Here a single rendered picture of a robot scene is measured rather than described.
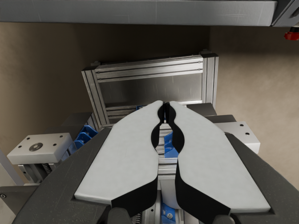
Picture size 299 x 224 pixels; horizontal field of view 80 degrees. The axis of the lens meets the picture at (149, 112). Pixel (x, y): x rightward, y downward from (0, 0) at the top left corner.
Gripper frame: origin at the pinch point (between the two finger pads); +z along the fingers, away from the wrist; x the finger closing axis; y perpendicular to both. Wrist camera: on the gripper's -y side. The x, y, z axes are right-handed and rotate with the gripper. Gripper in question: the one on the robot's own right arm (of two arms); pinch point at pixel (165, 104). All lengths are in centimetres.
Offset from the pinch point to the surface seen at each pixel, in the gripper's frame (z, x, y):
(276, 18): 24.8, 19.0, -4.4
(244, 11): 25.7, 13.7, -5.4
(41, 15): 25.6, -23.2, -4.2
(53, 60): 121, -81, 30
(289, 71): 121, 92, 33
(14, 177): 115, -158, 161
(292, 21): 24.8, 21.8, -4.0
